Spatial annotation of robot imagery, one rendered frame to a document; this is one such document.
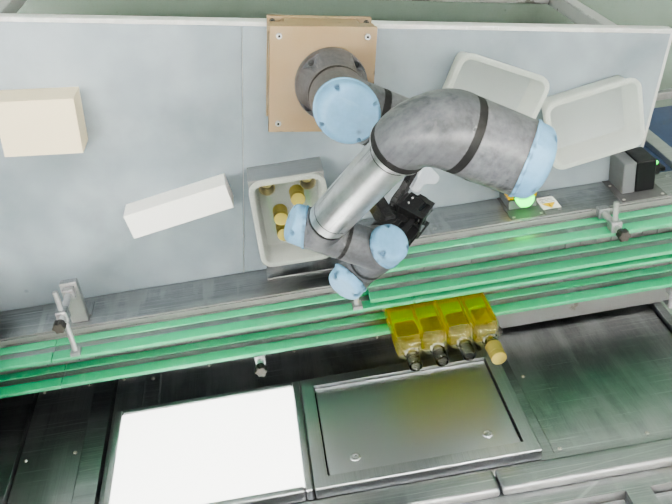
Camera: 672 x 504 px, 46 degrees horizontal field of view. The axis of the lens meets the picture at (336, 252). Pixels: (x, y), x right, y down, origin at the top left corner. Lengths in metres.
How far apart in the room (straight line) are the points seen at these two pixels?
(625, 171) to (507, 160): 0.89
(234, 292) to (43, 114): 0.58
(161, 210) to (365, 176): 0.73
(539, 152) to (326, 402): 0.90
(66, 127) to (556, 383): 1.22
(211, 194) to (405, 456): 0.71
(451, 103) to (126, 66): 0.87
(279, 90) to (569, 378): 0.93
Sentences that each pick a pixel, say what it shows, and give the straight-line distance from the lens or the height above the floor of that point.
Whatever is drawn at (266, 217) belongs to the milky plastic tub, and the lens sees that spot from 1.90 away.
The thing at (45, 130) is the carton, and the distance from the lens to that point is 1.78.
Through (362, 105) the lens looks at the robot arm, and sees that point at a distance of 1.48.
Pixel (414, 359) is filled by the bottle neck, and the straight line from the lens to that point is 1.72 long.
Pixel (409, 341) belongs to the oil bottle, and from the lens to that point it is 1.75.
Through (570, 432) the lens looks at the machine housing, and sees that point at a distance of 1.82.
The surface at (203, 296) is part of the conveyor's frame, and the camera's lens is 1.93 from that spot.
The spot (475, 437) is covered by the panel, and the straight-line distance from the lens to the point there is 1.74.
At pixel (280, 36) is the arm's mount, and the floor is 0.84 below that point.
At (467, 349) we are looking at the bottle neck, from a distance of 1.73.
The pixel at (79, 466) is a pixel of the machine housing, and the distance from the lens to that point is 1.91.
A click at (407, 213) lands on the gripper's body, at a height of 1.03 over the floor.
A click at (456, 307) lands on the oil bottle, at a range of 1.83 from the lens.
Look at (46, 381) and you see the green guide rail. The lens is 1.98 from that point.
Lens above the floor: 2.45
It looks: 59 degrees down
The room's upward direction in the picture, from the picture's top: 166 degrees clockwise
